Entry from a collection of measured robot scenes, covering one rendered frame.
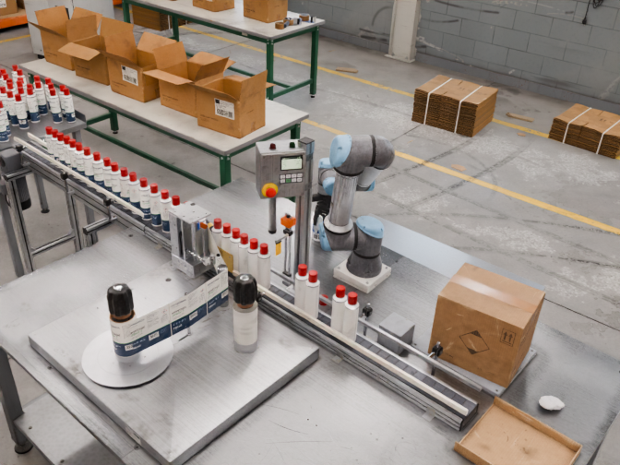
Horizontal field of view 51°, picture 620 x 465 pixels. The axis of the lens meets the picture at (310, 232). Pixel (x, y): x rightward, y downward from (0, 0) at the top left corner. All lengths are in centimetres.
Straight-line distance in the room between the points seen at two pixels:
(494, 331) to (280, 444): 79
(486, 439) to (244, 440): 77
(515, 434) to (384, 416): 42
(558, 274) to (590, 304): 33
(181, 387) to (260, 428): 30
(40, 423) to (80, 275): 69
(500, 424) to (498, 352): 23
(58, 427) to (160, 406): 99
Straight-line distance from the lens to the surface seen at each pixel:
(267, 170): 235
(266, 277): 258
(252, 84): 404
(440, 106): 636
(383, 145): 239
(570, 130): 649
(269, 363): 232
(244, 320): 226
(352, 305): 230
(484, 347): 234
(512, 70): 777
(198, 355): 236
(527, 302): 235
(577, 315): 429
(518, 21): 765
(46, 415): 320
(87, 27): 538
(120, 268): 290
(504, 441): 227
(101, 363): 237
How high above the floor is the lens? 249
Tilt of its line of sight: 33 degrees down
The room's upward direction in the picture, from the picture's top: 3 degrees clockwise
